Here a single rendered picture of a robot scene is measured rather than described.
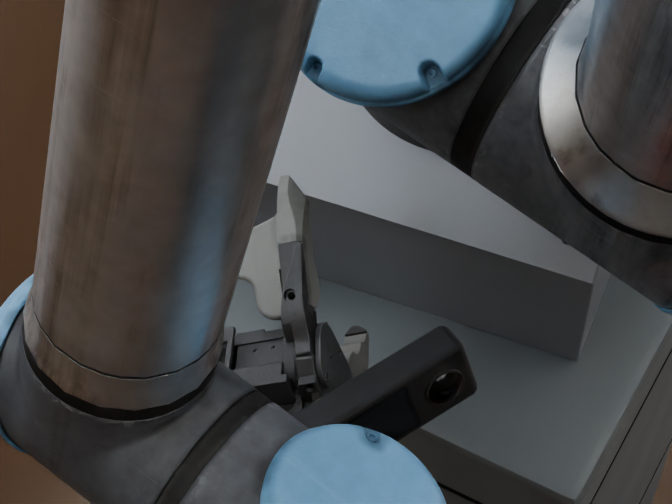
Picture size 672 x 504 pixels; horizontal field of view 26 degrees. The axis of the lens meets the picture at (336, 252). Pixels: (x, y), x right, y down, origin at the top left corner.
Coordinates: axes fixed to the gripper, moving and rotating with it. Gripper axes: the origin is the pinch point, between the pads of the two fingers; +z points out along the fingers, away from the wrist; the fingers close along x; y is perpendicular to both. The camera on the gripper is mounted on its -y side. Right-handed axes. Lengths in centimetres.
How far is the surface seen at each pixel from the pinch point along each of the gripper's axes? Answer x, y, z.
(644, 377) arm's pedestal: 21.9, -17.5, 3.1
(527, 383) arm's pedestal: 18.7, -9.1, 1.7
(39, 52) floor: 67, 84, 136
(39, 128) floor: 70, 81, 117
